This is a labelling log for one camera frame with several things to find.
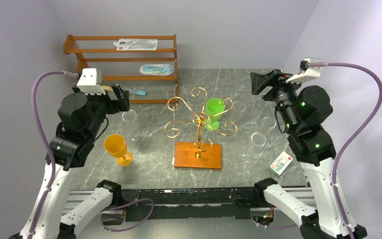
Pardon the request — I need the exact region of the blue packaged item lower shelf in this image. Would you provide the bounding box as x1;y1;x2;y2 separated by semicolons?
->
139;64;175;76

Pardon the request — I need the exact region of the small white teal box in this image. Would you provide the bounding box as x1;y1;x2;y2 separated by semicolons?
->
270;151;293;175

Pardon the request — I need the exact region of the wooden two-tier shelf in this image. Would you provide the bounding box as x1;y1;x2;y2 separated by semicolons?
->
63;34;179;97

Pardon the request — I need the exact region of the yellow pink eraser stick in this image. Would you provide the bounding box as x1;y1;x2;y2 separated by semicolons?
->
102;86;113;91

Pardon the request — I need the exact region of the gold wire wine glass rack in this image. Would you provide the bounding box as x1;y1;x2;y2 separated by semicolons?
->
164;87;238;170

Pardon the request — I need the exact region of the clear wine glass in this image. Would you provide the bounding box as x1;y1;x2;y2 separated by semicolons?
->
250;132;267;147
230;101;246;124
122;109;137;122
262;116;277;129

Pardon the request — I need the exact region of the green plastic wine glass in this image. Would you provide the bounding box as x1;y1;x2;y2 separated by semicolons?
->
205;98;226;131

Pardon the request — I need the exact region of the blue eraser stick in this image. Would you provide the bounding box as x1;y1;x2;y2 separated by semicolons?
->
129;90;147;96

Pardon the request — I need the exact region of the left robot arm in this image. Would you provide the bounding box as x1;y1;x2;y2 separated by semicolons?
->
13;84;130;239

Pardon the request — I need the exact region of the packaged item top shelf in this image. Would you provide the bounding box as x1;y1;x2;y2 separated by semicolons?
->
113;38;158;51

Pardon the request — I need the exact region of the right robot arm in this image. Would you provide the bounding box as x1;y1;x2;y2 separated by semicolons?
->
250;69;367;239

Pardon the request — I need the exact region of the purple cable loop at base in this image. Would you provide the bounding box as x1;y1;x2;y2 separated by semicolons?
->
100;198;155;233

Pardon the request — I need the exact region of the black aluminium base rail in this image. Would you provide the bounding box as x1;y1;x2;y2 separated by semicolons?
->
62;186;317;223

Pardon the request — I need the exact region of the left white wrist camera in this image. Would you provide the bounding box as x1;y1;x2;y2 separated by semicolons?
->
76;68;105;95

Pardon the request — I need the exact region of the orange plastic wine glass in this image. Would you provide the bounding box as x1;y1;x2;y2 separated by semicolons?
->
103;134;133;167

